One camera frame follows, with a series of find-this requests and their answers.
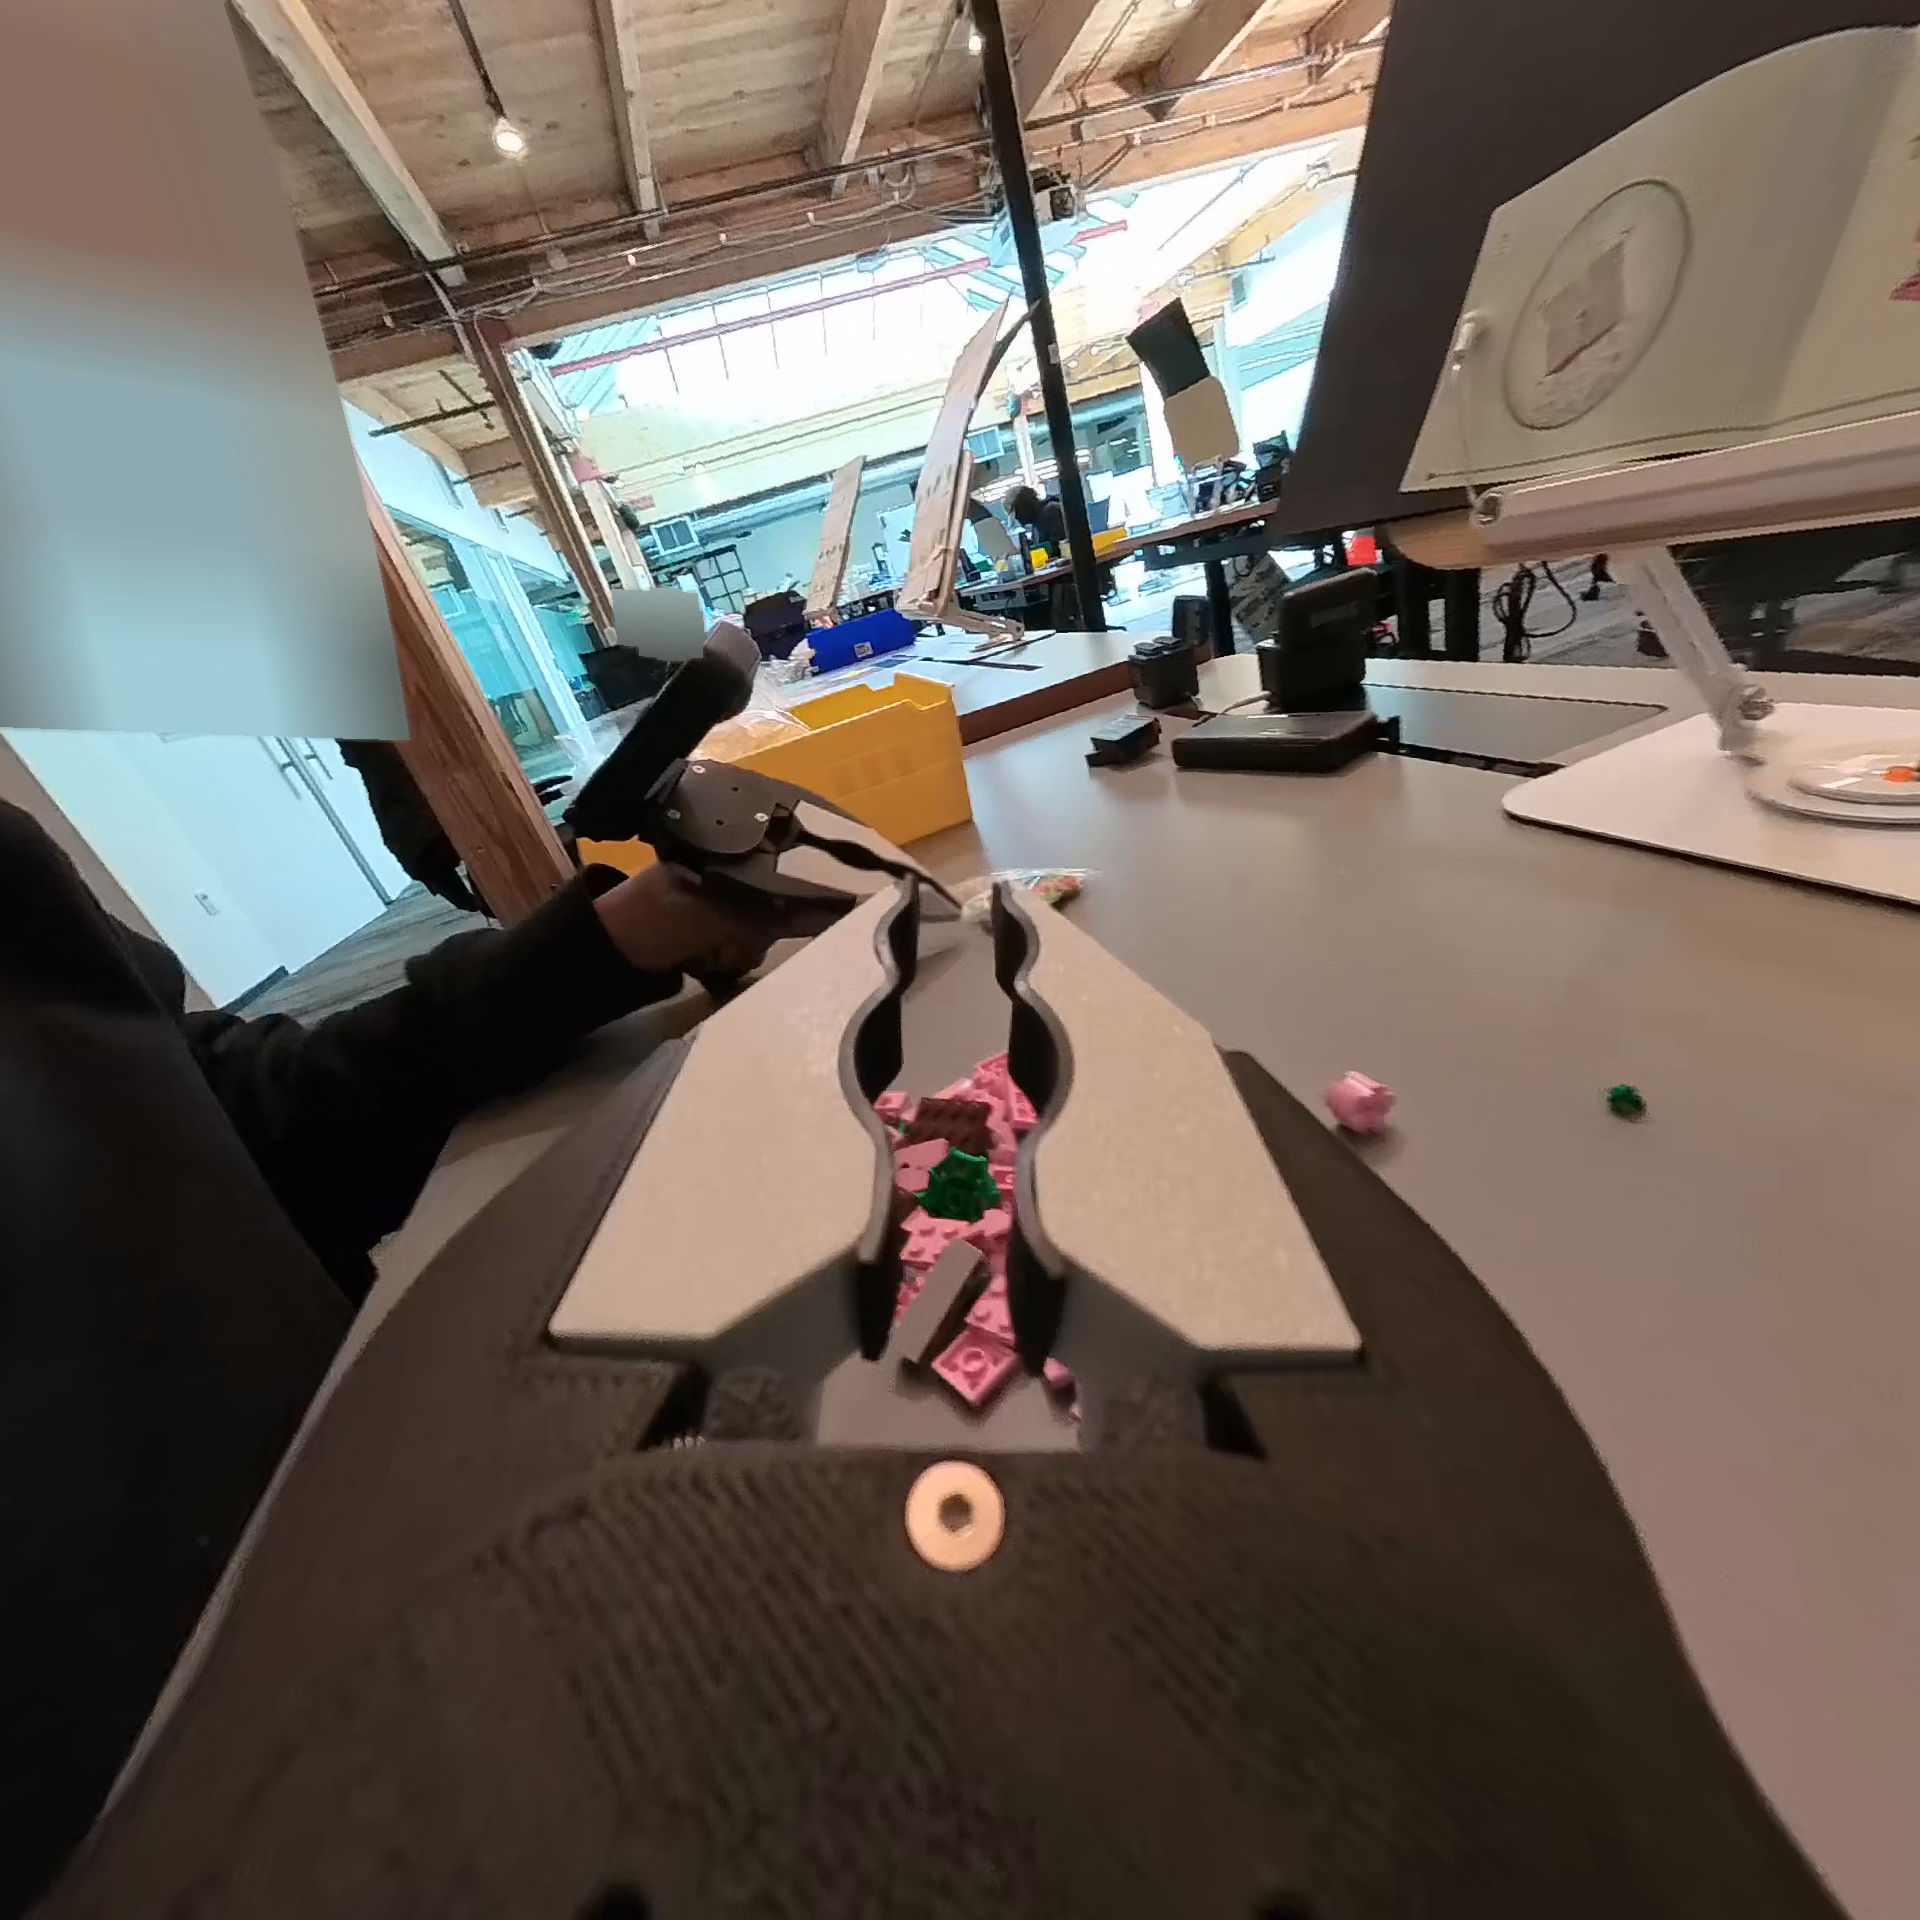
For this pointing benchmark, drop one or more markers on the blue plastic bin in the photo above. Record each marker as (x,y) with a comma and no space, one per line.
(857,641)

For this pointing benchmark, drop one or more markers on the flat black box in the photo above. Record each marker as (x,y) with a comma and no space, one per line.
(1277,738)

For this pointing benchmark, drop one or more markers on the black charger cube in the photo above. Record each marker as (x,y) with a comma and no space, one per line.
(1164,673)

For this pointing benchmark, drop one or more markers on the tall cardboard board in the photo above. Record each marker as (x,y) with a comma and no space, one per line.
(960,481)

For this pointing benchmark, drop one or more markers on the small clear plastic bag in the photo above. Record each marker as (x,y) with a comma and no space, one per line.
(1049,888)

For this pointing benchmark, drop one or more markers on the black partition panel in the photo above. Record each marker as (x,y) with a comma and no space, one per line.
(1349,300)

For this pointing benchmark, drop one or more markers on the small black battery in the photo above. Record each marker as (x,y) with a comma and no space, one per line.
(1126,738)

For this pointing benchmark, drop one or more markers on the black charging dock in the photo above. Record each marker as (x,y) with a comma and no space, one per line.
(1317,638)

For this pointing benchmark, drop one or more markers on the white book stand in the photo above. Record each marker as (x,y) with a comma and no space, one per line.
(1621,809)

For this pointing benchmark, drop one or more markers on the person's left hand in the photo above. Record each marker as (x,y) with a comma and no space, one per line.
(675,922)

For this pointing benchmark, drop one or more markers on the wooden post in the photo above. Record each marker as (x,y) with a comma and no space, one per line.
(481,751)

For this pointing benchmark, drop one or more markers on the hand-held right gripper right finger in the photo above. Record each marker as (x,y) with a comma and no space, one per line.
(1184,1201)

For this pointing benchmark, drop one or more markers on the pile of pink toy bricks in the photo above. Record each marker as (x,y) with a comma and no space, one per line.
(960,1201)

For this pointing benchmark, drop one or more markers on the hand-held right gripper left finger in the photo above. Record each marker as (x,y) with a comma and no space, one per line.
(734,1185)

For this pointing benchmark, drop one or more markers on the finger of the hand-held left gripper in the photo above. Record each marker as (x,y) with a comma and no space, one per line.
(856,862)

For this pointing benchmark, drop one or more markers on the brick instruction booklet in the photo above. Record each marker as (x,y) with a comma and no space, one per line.
(1724,270)

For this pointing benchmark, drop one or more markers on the black ceiling pole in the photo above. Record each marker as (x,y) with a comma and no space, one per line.
(1036,300)

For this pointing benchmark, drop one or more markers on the yellow plastic bin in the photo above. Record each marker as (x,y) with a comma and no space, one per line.
(886,764)

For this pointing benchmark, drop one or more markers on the pink flower brick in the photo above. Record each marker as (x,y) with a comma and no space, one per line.
(1360,1099)

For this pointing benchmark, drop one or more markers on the short cardboard board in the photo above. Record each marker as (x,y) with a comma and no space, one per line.
(839,539)

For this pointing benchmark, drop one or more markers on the black white sign stand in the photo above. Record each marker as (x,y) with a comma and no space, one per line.
(1184,382)

